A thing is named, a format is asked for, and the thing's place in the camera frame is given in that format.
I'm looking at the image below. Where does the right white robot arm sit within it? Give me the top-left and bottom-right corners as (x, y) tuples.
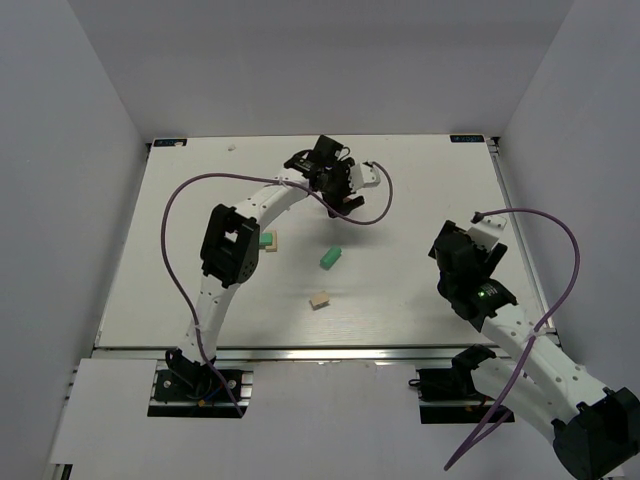
(429, 217), (639, 479)

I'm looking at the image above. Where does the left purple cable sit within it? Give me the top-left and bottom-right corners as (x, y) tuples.
(162, 162), (393, 419)

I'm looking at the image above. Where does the aluminium rail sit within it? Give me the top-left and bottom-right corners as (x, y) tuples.
(91, 345), (466, 363)
(486, 137), (549, 313)

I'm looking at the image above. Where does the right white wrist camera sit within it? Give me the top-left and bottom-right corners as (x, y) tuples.
(466, 212), (508, 252)

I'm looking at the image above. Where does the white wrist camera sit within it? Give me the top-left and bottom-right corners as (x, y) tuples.
(349, 163), (381, 193)
(466, 212), (508, 252)

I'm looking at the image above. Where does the green cylinder block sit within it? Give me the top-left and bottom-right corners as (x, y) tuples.
(319, 246), (342, 270)

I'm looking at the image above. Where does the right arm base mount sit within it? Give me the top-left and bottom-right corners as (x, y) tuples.
(408, 344), (496, 425)

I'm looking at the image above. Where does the blue corner label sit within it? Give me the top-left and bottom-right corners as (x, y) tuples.
(152, 138), (187, 148)
(449, 134), (485, 143)

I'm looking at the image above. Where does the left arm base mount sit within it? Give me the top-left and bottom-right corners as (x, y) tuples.
(147, 349), (249, 419)

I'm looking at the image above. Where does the aluminium right side rail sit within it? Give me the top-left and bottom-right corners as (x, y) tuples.
(486, 137), (549, 313)

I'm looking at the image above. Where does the right blue corner label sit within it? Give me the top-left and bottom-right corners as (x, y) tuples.
(449, 134), (485, 143)

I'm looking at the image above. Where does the small light wood block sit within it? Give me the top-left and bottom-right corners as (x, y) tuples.
(309, 291), (330, 310)

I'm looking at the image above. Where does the green rectangular block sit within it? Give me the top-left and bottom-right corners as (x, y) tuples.
(259, 232), (274, 248)

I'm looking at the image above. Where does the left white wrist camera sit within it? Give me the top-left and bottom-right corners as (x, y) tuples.
(349, 163), (381, 193)

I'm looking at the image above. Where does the left blue corner label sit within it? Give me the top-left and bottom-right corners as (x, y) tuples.
(152, 138), (187, 148)

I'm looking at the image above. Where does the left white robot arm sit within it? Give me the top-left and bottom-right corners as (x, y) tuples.
(166, 135), (380, 389)

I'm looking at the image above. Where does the aluminium front rail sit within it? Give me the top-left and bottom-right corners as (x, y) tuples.
(91, 345), (466, 363)

